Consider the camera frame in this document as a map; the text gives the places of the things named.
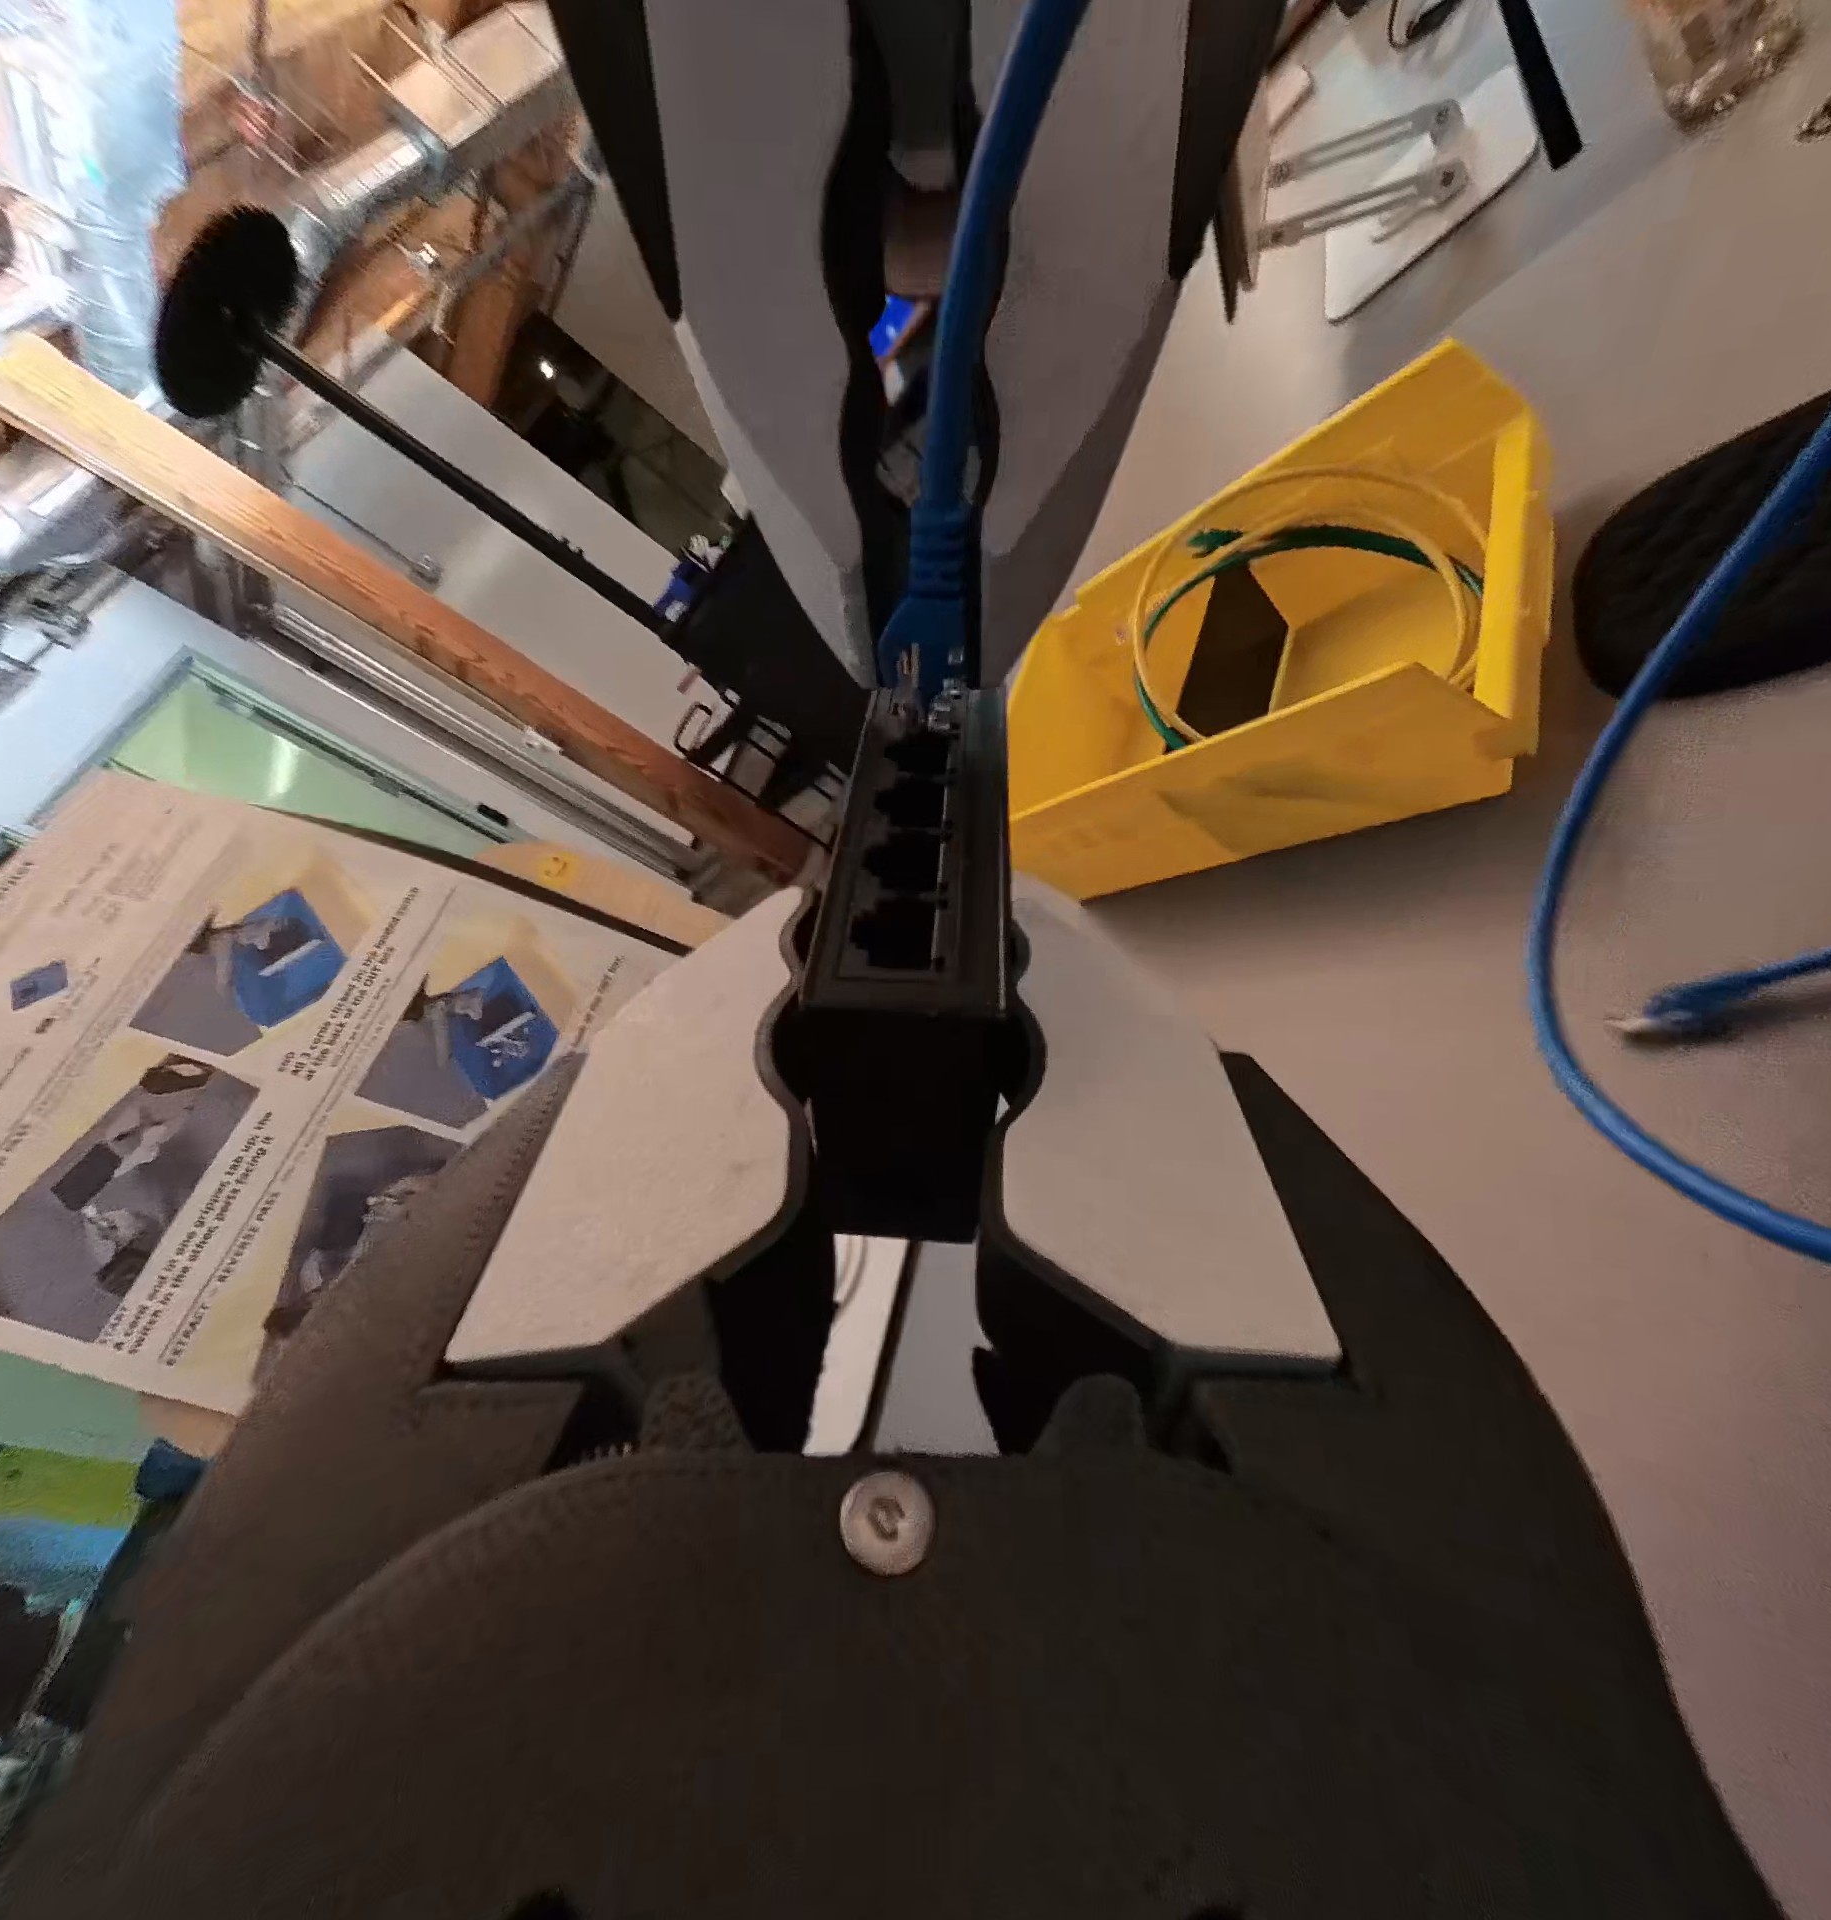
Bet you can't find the green ethernet cable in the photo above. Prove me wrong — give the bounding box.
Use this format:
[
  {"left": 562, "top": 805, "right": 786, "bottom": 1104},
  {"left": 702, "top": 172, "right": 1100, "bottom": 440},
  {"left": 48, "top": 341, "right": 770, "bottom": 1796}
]
[{"left": 1138, "top": 516, "right": 1488, "bottom": 747}]

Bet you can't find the large black bin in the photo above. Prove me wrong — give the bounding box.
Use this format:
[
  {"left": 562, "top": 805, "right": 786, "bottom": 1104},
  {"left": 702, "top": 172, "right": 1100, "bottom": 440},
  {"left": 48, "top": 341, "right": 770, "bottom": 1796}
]
[{"left": 660, "top": 516, "right": 876, "bottom": 822}]

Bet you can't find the black rounded object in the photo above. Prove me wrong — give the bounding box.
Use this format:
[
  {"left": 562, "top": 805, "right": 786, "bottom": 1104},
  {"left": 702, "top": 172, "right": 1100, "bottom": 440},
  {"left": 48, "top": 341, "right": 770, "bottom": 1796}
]
[{"left": 1572, "top": 382, "right": 1831, "bottom": 702}]

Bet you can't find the clear glass jar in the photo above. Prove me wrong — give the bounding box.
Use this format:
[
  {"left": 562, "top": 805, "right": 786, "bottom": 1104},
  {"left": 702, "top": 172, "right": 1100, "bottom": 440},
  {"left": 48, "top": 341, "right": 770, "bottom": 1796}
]
[{"left": 1636, "top": 0, "right": 1807, "bottom": 132}]

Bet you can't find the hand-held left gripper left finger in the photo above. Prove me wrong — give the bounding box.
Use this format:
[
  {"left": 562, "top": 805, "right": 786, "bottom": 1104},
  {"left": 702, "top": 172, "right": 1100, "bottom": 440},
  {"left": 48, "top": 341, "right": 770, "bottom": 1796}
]
[{"left": 448, "top": 887, "right": 824, "bottom": 1369}]

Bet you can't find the black bin divider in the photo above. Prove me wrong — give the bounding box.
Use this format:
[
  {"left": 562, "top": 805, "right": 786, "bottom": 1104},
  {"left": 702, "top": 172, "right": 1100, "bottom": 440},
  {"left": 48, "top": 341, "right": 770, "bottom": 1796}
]
[{"left": 1174, "top": 565, "right": 1298, "bottom": 749}]

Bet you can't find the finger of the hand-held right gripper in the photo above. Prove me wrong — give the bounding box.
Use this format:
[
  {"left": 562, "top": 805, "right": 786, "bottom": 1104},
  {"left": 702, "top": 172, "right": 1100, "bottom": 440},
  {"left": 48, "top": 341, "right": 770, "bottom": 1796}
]
[
  {"left": 634, "top": 0, "right": 882, "bottom": 687},
  {"left": 976, "top": 0, "right": 1200, "bottom": 610}
]

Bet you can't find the printed instruction sheet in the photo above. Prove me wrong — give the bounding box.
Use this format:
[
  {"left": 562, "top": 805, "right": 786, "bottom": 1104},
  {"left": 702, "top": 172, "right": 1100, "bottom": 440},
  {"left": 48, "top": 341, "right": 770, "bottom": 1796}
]
[{"left": 0, "top": 772, "right": 680, "bottom": 1422}]

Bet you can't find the yellow plastic bin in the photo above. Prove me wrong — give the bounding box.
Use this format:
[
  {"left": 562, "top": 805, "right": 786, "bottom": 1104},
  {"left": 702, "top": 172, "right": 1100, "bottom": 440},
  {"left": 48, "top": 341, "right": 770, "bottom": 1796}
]
[{"left": 1006, "top": 335, "right": 1558, "bottom": 906}]

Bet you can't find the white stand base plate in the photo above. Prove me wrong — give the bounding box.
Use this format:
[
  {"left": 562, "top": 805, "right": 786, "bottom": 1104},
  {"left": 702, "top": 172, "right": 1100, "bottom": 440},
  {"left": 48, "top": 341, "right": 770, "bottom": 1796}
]
[{"left": 800, "top": 1235, "right": 920, "bottom": 1457}]

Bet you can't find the blue ethernet cable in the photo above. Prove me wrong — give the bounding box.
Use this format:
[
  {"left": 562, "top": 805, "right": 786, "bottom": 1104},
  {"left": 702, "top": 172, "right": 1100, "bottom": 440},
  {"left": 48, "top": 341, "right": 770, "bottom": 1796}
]
[{"left": 874, "top": 0, "right": 1831, "bottom": 1284}]

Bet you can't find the wooden beam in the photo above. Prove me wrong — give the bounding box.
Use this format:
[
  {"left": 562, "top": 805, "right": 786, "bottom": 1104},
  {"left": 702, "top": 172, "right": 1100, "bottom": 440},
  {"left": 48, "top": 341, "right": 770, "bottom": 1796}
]
[{"left": 0, "top": 332, "right": 816, "bottom": 881}]

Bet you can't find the yellow ethernet cable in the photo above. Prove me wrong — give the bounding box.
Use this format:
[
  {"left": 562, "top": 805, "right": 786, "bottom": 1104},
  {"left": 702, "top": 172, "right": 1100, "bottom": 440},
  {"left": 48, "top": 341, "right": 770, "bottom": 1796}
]
[{"left": 1132, "top": 467, "right": 1490, "bottom": 751}]

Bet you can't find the black ethernet switch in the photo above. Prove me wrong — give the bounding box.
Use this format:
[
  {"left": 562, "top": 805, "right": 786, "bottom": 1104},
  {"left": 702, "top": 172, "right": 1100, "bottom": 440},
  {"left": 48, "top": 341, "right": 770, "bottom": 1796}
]
[{"left": 772, "top": 681, "right": 1040, "bottom": 1243}]

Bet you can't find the black disc pole stand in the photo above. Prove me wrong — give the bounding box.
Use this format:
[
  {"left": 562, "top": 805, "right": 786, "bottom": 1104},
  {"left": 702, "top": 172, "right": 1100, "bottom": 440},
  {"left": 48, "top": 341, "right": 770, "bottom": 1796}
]
[{"left": 154, "top": 205, "right": 680, "bottom": 641}]

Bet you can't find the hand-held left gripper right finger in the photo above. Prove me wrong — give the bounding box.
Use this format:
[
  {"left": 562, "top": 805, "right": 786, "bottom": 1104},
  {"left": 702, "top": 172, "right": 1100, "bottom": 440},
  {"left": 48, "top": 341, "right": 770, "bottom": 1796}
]
[{"left": 982, "top": 881, "right": 1344, "bottom": 1369}]

